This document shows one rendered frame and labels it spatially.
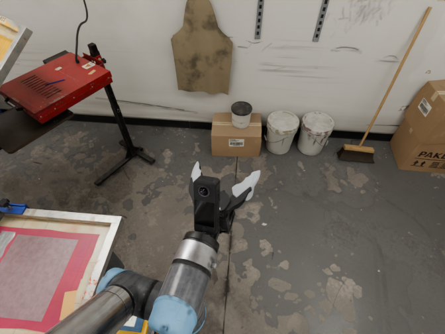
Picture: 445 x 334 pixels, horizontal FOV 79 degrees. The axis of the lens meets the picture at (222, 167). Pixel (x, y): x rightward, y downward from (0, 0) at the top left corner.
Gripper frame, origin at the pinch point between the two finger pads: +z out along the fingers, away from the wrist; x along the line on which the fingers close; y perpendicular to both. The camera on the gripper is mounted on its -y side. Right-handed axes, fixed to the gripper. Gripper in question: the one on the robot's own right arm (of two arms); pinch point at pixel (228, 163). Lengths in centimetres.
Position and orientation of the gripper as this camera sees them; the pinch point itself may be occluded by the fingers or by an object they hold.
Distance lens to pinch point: 63.2
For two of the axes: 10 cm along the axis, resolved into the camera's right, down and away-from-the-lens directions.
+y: 1.3, 6.6, 7.4
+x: 9.5, 1.4, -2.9
